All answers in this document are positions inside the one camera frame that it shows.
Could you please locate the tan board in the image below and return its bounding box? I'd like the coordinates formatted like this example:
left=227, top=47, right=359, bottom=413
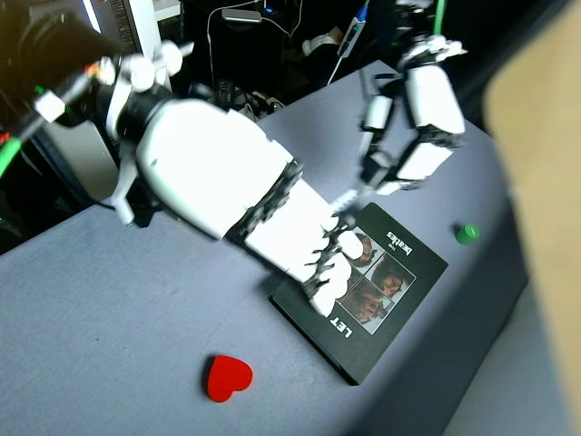
left=483, top=0, right=581, bottom=396

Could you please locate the green cylinder block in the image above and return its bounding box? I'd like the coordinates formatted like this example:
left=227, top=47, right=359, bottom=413
left=455, top=223, right=481, bottom=246

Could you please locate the white vertical post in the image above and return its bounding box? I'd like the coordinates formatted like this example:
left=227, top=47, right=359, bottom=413
left=122, top=0, right=185, bottom=92

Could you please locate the white power strip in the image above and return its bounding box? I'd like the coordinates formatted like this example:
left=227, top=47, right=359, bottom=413
left=242, top=89, right=288, bottom=123

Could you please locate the black power brick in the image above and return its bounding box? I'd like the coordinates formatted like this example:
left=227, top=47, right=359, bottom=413
left=215, top=78, right=238, bottom=108

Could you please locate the silver adapter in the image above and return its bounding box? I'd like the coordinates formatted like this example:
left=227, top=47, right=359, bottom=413
left=221, top=7, right=263, bottom=24

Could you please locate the black Beatles album box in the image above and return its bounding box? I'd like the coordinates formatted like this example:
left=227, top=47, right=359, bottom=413
left=268, top=202, right=449, bottom=387

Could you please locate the grey table cloth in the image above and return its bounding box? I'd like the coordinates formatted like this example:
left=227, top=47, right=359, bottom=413
left=0, top=58, right=581, bottom=436

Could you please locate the red heart block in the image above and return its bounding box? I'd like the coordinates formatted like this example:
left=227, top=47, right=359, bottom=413
left=202, top=354, right=254, bottom=403

